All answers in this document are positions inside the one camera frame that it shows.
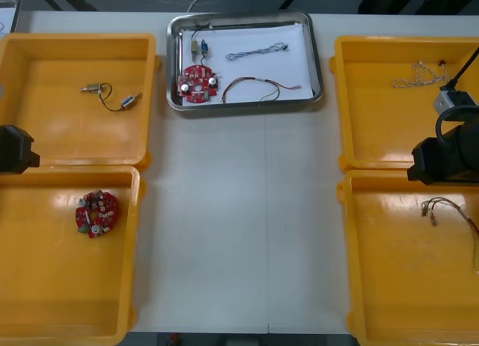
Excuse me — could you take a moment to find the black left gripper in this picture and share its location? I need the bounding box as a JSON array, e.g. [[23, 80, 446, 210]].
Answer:
[[0, 124, 40, 175]]

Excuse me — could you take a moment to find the white-label metal solenoid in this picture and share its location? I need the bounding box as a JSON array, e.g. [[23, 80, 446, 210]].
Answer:
[[188, 22, 213, 61], [78, 82, 114, 100]]

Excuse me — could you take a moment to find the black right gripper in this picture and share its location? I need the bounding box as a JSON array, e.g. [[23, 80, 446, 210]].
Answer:
[[406, 135, 467, 185]]

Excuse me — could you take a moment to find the red black green-yellow harness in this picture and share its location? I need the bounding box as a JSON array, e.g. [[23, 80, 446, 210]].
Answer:
[[220, 76, 302, 105], [419, 196, 479, 274]]

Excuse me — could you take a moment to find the white paper sheet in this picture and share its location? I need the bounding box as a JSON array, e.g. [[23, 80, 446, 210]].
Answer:
[[0, 7, 18, 31], [178, 22, 315, 106]]

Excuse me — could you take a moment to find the yellow-orange plastic bin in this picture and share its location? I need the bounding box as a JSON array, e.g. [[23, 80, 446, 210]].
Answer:
[[329, 34, 479, 174], [338, 169, 479, 346], [0, 32, 162, 171], [0, 165, 147, 346]]

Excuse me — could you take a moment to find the blue-white twisted wire harness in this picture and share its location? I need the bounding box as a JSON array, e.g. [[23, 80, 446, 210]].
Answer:
[[225, 42, 291, 62], [391, 59, 454, 89]]

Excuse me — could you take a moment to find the round red circuit board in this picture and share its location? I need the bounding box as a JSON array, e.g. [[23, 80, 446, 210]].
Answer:
[[74, 189, 120, 240], [177, 63, 222, 106]]

